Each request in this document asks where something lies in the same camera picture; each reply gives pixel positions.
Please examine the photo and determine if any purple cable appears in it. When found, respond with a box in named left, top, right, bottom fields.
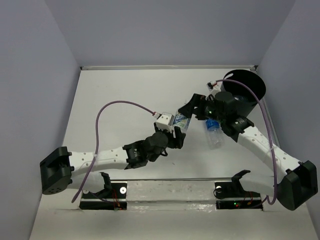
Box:
left=71, top=100, right=160, bottom=204
left=211, top=78, right=278, bottom=208

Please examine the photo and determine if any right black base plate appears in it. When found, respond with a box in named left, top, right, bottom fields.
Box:
left=213, top=181, right=263, bottom=210

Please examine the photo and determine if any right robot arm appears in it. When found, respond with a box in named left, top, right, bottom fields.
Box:
left=178, top=91, right=318, bottom=211

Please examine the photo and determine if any blue label bottle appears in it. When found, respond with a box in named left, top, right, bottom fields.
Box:
left=204, top=119, right=225, bottom=150

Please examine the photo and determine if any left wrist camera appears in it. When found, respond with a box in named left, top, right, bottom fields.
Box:
left=153, top=112, right=174, bottom=133

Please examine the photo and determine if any green white label bottle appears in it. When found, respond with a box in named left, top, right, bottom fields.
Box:
left=172, top=110, right=191, bottom=133

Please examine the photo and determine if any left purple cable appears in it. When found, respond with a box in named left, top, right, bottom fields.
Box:
left=71, top=100, right=160, bottom=204

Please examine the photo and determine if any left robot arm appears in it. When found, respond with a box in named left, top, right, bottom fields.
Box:
left=39, top=126, right=186, bottom=198

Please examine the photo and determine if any black cylindrical bin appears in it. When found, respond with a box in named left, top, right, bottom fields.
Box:
left=221, top=69, right=266, bottom=117

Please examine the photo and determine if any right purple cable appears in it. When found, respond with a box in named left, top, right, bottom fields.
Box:
left=211, top=78, right=278, bottom=208

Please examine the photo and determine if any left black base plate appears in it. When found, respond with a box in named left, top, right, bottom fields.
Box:
left=79, top=181, right=128, bottom=211

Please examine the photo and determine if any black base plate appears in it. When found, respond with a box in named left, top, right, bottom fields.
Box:
left=79, top=181, right=128, bottom=211
left=213, top=181, right=263, bottom=210

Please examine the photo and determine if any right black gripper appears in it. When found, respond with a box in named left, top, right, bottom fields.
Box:
left=177, top=93, right=225, bottom=124

